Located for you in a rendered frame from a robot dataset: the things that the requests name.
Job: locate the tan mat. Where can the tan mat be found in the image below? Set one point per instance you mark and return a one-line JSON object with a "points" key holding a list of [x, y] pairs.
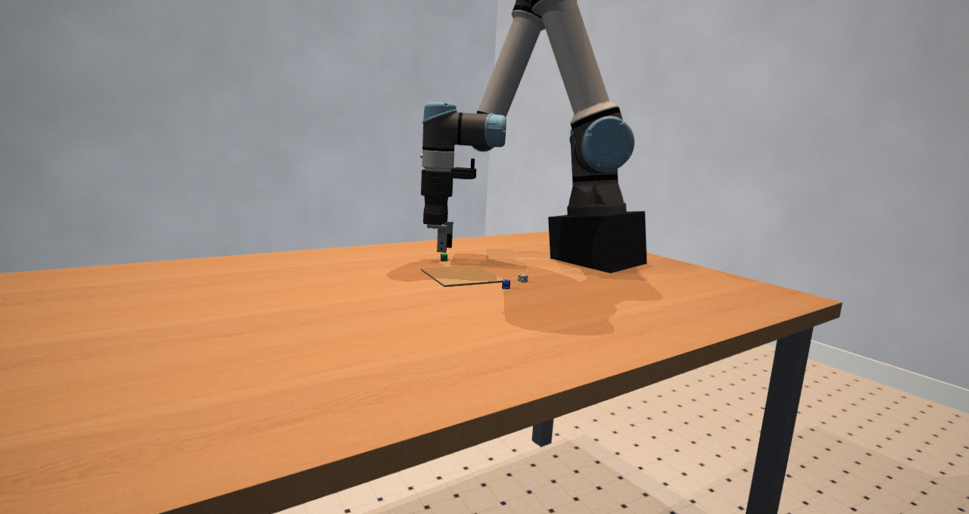
{"points": [[461, 275]]}

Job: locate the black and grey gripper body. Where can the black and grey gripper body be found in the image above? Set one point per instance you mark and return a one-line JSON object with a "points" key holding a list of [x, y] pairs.
{"points": [[437, 183]]}

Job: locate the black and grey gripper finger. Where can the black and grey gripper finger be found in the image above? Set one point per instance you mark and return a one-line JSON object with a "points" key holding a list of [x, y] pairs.
{"points": [[449, 225], [442, 237]]}

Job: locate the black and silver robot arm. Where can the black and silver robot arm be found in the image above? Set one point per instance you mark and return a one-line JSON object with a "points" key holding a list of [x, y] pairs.
{"points": [[600, 139]]}

